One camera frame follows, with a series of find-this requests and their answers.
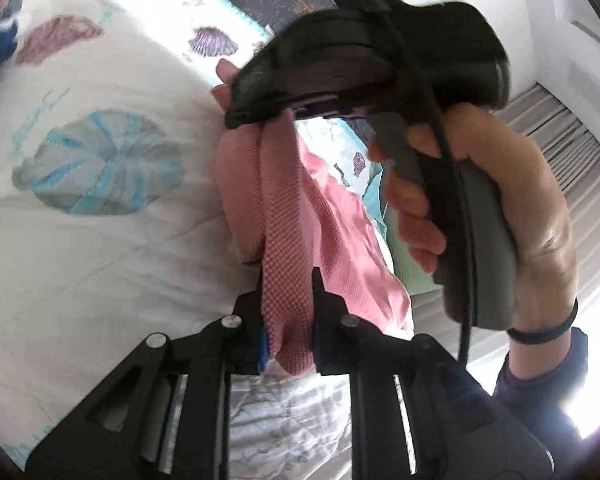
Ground green cushion right near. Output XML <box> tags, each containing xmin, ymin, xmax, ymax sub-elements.
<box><xmin>384</xmin><ymin>206</ymin><xmax>441</xmax><ymax>296</ymax></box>

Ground pink knit garment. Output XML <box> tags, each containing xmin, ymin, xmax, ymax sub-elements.
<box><xmin>214</xmin><ymin>112</ymin><xmax>414</xmax><ymax>375</ymax></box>

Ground right hand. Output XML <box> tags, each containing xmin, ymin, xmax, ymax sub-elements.
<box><xmin>367</xmin><ymin>103</ymin><xmax>579</xmax><ymax>334</ymax></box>

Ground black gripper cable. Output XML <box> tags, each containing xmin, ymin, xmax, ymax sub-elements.
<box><xmin>379</xmin><ymin>0</ymin><xmax>477</xmax><ymax>363</ymax></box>

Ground white seashell print quilt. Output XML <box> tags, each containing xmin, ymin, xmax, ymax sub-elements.
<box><xmin>0</xmin><ymin>0</ymin><xmax>397</xmax><ymax>480</ymax></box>

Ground black wrist band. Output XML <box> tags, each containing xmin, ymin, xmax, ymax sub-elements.
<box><xmin>507</xmin><ymin>300</ymin><xmax>579</xmax><ymax>346</ymax></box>

